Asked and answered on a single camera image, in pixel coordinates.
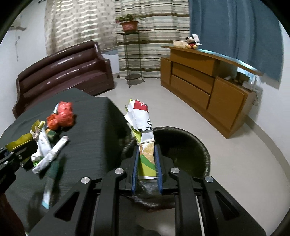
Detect black trash bin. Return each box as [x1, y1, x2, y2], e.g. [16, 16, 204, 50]
[129, 126, 210, 211]

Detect yellow green snack wrapper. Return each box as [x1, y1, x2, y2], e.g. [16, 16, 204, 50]
[5, 120, 46, 152]

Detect white printed wrapper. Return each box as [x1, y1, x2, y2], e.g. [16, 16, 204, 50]
[30, 126, 52, 167]

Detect white rolled paper tube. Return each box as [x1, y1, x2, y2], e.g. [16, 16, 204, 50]
[32, 136, 69, 174]

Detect light blue toothpaste tube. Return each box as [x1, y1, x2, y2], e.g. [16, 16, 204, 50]
[41, 161, 59, 209]

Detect small orange crumpled bag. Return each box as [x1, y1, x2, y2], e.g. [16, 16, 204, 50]
[47, 114, 59, 130]

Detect dark grey table cloth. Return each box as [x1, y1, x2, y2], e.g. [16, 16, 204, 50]
[1, 88, 129, 232]

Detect large red crumpled bag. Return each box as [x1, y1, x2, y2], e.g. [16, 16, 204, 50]
[55, 101, 74, 127]

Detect dark brown leather sofa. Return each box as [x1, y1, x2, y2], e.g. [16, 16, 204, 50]
[12, 40, 115, 118]

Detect wooden TV cabinet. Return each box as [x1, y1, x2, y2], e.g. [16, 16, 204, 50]
[160, 46, 263, 139]

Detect white router on cabinet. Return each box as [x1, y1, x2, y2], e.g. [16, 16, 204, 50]
[242, 76, 257, 91]

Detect patterned sheer curtain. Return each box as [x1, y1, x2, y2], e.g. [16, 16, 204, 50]
[44, 0, 117, 55]

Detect Mickey Mouse plush toy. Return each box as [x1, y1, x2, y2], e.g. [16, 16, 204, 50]
[185, 36, 198, 49]

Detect beige tissue box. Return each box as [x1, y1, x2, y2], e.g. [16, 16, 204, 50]
[173, 40, 187, 48]

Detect black metal plant stand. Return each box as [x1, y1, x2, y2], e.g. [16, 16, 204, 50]
[121, 30, 144, 88]

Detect terracotta potted plant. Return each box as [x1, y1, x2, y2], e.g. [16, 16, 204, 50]
[115, 14, 144, 33]

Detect blue curtain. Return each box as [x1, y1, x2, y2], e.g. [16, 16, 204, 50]
[189, 0, 284, 80]

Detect striped beige curtain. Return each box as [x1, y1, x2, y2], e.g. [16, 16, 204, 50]
[115, 1, 189, 78]

